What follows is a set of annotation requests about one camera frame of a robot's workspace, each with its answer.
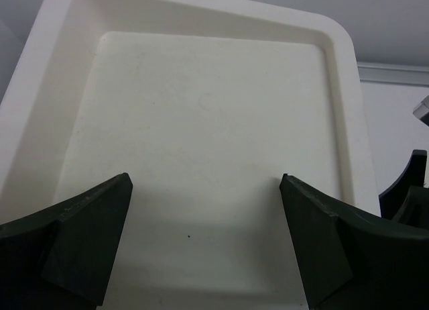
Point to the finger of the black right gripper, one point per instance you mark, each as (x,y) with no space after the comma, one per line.
(406,200)

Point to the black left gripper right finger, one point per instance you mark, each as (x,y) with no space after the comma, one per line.
(351,259)

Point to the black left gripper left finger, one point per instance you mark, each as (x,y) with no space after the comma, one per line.
(62,256)

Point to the white drawer cabinet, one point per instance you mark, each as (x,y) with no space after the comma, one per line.
(206,104)

